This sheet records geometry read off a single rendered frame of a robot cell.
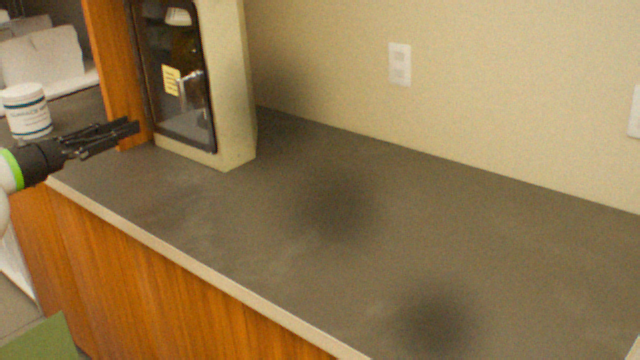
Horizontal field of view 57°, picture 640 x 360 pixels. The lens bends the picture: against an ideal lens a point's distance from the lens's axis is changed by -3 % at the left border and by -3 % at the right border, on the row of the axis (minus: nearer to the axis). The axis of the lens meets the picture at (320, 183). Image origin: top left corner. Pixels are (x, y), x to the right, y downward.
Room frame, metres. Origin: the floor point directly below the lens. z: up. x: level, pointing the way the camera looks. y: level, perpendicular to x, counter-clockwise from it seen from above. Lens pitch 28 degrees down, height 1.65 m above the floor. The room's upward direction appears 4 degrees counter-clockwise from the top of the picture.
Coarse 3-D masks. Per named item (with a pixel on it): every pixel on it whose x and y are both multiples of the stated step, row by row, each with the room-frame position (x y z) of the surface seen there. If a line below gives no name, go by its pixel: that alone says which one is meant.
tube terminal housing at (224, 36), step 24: (192, 0) 1.45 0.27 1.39; (216, 0) 1.47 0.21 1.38; (240, 0) 1.64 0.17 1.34; (216, 24) 1.47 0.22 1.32; (240, 24) 1.56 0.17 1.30; (216, 48) 1.46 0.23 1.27; (240, 48) 1.51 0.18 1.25; (216, 72) 1.45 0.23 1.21; (240, 72) 1.51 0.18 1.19; (216, 96) 1.44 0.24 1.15; (240, 96) 1.50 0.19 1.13; (216, 120) 1.44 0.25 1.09; (240, 120) 1.49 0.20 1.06; (168, 144) 1.61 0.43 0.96; (240, 144) 1.48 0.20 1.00; (216, 168) 1.46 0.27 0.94
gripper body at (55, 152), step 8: (40, 144) 1.16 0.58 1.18; (48, 144) 1.16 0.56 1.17; (56, 144) 1.17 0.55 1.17; (64, 144) 1.21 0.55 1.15; (80, 144) 1.21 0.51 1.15; (48, 152) 1.15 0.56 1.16; (56, 152) 1.16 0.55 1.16; (64, 152) 1.17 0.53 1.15; (72, 152) 1.17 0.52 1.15; (48, 160) 1.14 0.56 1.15; (56, 160) 1.15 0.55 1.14; (64, 160) 1.16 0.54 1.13; (48, 168) 1.14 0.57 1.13; (56, 168) 1.15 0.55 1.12
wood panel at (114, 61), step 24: (96, 0) 1.65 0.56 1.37; (120, 0) 1.70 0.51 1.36; (96, 24) 1.64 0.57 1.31; (120, 24) 1.69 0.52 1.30; (96, 48) 1.63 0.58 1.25; (120, 48) 1.68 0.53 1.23; (120, 72) 1.67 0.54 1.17; (120, 96) 1.66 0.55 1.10; (144, 120) 1.70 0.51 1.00; (120, 144) 1.63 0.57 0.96
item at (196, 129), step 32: (128, 0) 1.63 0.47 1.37; (160, 0) 1.53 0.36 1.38; (160, 32) 1.54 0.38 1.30; (192, 32) 1.45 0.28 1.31; (160, 64) 1.56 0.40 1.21; (192, 64) 1.46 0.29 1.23; (160, 96) 1.58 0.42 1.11; (192, 96) 1.48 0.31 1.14; (160, 128) 1.60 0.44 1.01; (192, 128) 1.49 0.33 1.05
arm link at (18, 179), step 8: (0, 152) 1.10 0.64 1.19; (8, 152) 1.11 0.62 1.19; (0, 160) 1.08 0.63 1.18; (8, 160) 1.09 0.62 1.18; (0, 168) 1.07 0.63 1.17; (8, 168) 1.08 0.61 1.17; (16, 168) 1.08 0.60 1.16; (0, 176) 1.06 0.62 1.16; (8, 176) 1.07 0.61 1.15; (16, 176) 1.08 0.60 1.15; (8, 184) 1.06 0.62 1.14; (16, 184) 1.08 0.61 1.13; (8, 192) 1.07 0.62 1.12
